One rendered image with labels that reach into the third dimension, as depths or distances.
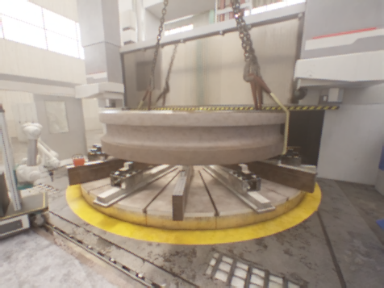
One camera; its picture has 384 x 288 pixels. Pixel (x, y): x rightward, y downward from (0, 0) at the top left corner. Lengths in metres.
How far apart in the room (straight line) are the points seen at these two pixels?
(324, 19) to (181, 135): 3.16
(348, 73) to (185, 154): 2.79
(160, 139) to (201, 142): 0.73
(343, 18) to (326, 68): 0.97
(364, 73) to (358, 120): 2.18
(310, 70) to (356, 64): 0.56
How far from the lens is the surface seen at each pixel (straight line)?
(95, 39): 7.15
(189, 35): 6.47
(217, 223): 2.87
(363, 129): 5.78
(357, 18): 4.34
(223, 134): 3.09
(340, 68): 3.68
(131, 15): 8.48
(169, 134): 3.04
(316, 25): 4.25
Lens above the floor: 1.75
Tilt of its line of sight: 11 degrees down
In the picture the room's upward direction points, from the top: straight up
